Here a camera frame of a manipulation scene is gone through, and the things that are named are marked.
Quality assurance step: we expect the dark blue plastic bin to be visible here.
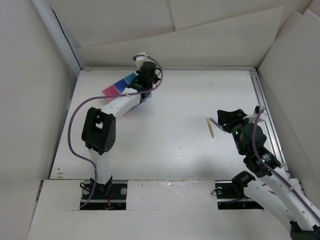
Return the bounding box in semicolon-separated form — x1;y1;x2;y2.
113;78;129;93

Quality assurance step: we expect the lilac pen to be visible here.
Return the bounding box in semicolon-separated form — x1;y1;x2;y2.
209;117;226;133

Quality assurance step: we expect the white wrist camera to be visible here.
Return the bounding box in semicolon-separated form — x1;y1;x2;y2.
132;52;148;70
243;105;268;124

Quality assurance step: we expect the purple cable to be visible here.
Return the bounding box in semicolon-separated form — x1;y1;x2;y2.
251;109;320;218
67;56;164;208

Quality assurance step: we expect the light blue plastic bin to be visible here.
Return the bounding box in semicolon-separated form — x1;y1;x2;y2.
124;72;137;84

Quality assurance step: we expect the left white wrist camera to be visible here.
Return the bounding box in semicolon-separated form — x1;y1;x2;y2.
132;52;148;70

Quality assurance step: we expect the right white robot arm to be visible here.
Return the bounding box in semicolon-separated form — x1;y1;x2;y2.
217;106;320;240

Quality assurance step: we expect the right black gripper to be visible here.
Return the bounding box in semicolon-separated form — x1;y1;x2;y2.
217;108;253;155

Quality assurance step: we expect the aluminium rail right side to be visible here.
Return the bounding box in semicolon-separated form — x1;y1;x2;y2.
248;67;307;201

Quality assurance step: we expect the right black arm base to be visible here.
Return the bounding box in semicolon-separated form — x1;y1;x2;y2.
211;171;264;210

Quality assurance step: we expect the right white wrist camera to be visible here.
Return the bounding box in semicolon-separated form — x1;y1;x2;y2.
243;105;268;124

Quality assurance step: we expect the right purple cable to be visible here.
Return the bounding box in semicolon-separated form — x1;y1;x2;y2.
251;109;320;218

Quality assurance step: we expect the pink plastic bin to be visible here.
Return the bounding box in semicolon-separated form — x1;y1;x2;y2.
102;85;121;103

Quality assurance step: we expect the cream yellow pen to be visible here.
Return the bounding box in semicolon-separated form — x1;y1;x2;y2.
206;117;215;138

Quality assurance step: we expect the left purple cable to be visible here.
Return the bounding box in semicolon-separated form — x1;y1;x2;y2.
67;56;164;208

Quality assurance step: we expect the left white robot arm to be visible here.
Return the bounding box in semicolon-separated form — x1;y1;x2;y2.
81;61;160;199

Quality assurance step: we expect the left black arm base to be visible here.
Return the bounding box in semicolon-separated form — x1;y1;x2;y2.
79;177;128;211

